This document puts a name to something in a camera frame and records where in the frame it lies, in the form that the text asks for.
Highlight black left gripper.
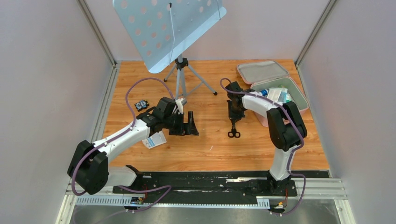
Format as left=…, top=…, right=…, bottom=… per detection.
left=163, top=111, right=199, bottom=136

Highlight white pad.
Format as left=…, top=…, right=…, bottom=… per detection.
left=267, top=88, right=281, bottom=102

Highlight pink medicine kit case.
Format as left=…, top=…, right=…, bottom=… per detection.
left=236, top=60, right=310, bottom=114

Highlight white blue bottle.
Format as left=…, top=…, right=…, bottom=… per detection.
left=260, top=89, right=269, bottom=97

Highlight large blue cotton packet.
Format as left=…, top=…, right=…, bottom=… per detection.
left=278, top=88, right=293, bottom=103

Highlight black handled scissors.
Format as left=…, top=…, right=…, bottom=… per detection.
left=227, top=119, right=240, bottom=138

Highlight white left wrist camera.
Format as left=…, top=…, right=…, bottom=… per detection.
left=173, top=98, right=187, bottom=114

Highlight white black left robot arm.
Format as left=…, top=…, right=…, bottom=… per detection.
left=67, top=97, right=199, bottom=195

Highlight white blue gauze packet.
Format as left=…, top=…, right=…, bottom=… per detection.
left=142, top=131, right=167, bottom=149

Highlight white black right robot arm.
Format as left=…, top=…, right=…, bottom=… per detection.
left=222, top=82, right=307, bottom=195

